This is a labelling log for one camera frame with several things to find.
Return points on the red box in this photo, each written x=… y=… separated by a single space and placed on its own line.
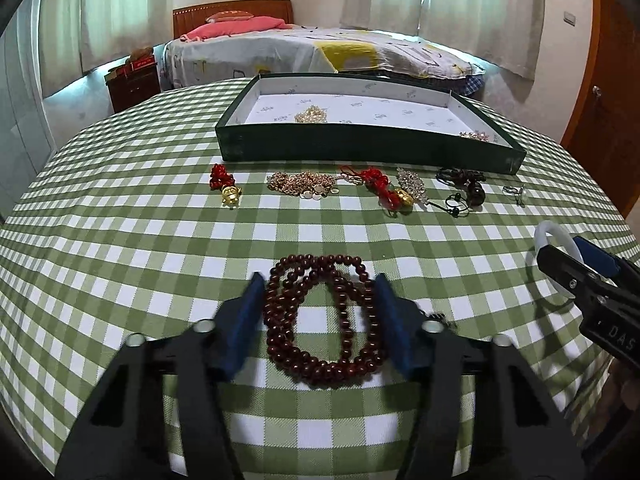
x=141 y=64

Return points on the dark green jewelry box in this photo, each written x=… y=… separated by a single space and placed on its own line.
x=350 y=142

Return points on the green checked tablecloth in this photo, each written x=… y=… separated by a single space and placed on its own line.
x=150 y=240

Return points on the white light switch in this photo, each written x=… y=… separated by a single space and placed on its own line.
x=569 y=17

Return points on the wide pale window curtain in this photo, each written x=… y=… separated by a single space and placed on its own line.
x=125 y=5

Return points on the wooden bed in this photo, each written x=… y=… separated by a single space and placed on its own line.
x=230 y=7

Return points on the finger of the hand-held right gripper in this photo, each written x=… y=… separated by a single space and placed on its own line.
x=597 y=260
x=562 y=267

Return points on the white wardrobe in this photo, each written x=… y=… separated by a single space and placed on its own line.
x=22 y=125

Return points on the small red knot gold charm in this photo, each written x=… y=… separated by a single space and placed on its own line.
x=229 y=195

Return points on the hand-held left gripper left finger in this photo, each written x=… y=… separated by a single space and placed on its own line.
x=244 y=327

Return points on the red knot gold jade pendant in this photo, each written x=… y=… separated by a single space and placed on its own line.
x=375 y=178

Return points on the white bangle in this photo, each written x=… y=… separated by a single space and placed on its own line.
x=542 y=232

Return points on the dark wooden nightstand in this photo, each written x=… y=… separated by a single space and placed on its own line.
x=132 y=87

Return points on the gold pearl brooch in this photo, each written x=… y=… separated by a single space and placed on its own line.
x=475 y=136

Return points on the wooden door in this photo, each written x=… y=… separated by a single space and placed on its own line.
x=610 y=85

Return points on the pink pillow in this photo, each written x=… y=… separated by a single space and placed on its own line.
x=235 y=27

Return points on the white yellow printed bedspread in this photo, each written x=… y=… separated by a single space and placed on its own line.
x=280 y=52

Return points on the silver rhinestone brooch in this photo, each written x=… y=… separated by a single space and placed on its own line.
x=411 y=182

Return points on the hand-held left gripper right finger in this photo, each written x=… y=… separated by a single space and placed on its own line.
x=395 y=330

